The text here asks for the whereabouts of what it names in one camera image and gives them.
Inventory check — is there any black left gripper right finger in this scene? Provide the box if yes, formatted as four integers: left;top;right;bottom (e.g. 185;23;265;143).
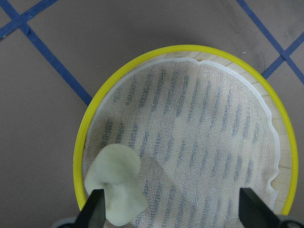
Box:
238;188;292;228

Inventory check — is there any white steamed bun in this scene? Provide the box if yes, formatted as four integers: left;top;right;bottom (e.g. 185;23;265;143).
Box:
84;143;148;227

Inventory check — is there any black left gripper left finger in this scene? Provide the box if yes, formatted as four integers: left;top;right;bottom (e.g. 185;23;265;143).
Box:
75;189;105;228

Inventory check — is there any lower yellow steamer layer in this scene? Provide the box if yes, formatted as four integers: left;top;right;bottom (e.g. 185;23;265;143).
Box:
73;45;298;228

